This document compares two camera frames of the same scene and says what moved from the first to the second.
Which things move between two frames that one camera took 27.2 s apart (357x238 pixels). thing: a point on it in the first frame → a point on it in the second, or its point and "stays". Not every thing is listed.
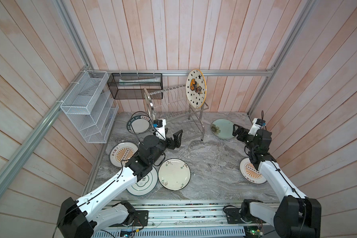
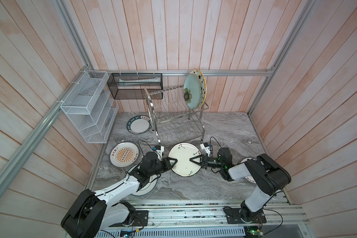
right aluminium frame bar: [309, 7] stays
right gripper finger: [235, 129] → [191, 159]
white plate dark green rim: [139, 124] stays
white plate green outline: [146, 185] stays
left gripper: [177, 142] → [166, 161]
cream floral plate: [174, 174] → [183, 152]
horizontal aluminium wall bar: [181, 71] stays
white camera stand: [257, 124] → [204, 146]
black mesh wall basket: [131, 86] stays
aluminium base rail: [187, 214] stays
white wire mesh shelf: [90, 108] stays
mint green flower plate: [222, 128] → [192, 90]
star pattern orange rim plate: [196, 87] stays
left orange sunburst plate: [121, 152] stays
